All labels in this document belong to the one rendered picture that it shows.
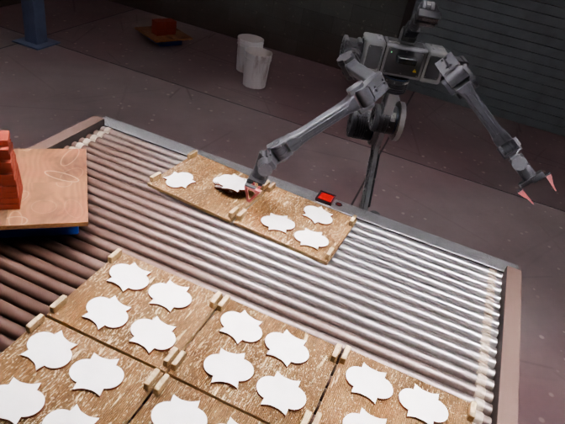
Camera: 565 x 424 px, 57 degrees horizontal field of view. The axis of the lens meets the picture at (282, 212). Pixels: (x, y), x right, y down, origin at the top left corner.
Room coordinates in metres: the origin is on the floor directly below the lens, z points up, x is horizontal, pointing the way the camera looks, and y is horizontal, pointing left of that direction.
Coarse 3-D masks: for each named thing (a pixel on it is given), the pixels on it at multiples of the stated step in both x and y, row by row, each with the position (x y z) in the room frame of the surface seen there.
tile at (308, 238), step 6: (306, 228) 1.73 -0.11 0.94; (294, 234) 1.67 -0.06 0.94; (300, 234) 1.68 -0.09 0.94; (306, 234) 1.69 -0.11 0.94; (312, 234) 1.70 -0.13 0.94; (318, 234) 1.70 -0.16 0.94; (300, 240) 1.64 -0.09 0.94; (306, 240) 1.65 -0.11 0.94; (312, 240) 1.66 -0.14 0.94; (318, 240) 1.66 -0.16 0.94; (324, 240) 1.67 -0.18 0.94; (312, 246) 1.62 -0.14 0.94; (318, 246) 1.62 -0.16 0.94; (324, 246) 1.63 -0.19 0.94
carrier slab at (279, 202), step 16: (272, 192) 1.96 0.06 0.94; (288, 192) 1.98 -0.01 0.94; (256, 208) 1.81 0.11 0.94; (272, 208) 1.83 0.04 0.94; (288, 208) 1.86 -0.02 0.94; (240, 224) 1.68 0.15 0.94; (256, 224) 1.70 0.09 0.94; (304, 224) 1.77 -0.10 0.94; (336, 224) 1.81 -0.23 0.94; (272, 240) 1.63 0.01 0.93; (288, 240) 1.64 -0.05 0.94; (336, 240) 1.70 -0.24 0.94; (320, 256) 1.58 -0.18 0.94
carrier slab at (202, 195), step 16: (192, 160) 2.09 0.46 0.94; (208, 160) 2.11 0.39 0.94; (208, 176) 1.98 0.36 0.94; (240, 176) 2.03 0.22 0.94; (176, 192) 1.80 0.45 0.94; (192, 192) 1.83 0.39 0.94; (208, 192) 1.85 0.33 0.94; (224, 192) 1.88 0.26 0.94; (240, 192) 1.90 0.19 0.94; (208, 208) 1.74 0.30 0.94; (224, 208) 1.76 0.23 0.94; (240, 208) 1.79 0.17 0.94
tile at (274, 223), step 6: (264, 216) 1.75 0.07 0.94; (270, 216) 1.76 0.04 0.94; (276, 216) 1.76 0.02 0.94; (282, 216) 1.77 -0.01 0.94; (264, 222) 1.71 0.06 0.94; (270, 222) 1.72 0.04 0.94; (276, 222) 1.72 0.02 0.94; (282, 222) 1.73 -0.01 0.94; (288, 222) 1.74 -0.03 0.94; (270, 228) 1.68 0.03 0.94; (276, 228) 1.69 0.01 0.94; (282, 228) 1.69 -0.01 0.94; (288, 228) 1.70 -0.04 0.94
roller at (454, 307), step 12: (96, 168) 1.89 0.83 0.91; (108, 168) 1.90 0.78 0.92; (120, 180) 1.85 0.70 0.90; (132, 180) 1.85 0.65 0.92; (156, 192) 1.81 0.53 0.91; (336, 264) 1.58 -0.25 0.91; (348, 264) 1.58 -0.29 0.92; (372, 276) 1.55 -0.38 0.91; (384, 276) 1.56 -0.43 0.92; (396, 288) 1.52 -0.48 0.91; (408, 288) 1.52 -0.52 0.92; (432, 300) 1.48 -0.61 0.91; (444, 300) 1.49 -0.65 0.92; (456, 312) 1.46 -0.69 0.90; (468, 312) 1.45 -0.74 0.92; (492, 324) 1.42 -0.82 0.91
